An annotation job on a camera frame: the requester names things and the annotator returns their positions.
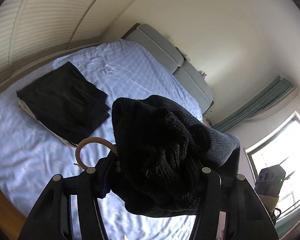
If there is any person's right hand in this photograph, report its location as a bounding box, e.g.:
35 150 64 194
260 194 278 212

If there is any stack of folded dark clothes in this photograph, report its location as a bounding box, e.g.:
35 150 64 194
16 61 110 147

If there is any dark knitted sweater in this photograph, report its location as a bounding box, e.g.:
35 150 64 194
75 94 241 217

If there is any window with metal bars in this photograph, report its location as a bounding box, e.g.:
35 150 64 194
244 111 300 238

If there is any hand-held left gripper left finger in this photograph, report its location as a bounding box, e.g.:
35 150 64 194
17 151 119 240

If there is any green curtain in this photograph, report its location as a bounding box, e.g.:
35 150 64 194
212 75 298 133

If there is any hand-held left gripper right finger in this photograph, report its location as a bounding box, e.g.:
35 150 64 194
190 160 277 240

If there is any bed with blue checked sheet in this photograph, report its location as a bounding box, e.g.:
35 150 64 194
0 39 205 240

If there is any grey padded headboard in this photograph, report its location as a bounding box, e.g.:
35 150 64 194
122 24 214 117

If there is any white slatted wardrobe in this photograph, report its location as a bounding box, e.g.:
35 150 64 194
0 0 140 88

